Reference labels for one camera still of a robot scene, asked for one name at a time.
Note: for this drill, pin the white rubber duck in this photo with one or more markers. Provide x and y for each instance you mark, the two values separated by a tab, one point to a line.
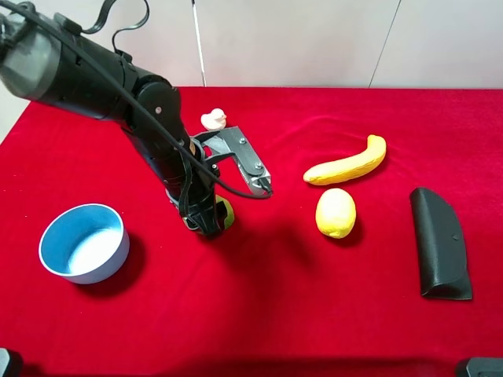
214	120

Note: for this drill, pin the green lime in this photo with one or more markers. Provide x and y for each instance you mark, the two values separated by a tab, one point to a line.
225	213

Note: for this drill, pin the yellow lemon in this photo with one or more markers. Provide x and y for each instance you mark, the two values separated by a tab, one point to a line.
335	213

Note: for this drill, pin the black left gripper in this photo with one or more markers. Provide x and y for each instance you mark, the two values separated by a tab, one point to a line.
192	192

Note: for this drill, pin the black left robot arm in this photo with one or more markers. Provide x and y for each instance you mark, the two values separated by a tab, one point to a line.
38	67

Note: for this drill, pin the red velvet table cloth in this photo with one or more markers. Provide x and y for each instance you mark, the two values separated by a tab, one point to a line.
272	295

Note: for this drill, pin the yellow banana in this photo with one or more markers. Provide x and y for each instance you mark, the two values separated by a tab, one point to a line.
349	168

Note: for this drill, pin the black glasses case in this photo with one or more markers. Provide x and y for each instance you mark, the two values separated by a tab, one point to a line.
441	249

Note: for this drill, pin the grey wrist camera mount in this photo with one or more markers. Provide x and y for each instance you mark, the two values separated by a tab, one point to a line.
231	143

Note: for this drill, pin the blue bowl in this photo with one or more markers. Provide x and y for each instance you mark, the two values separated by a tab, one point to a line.
85	245

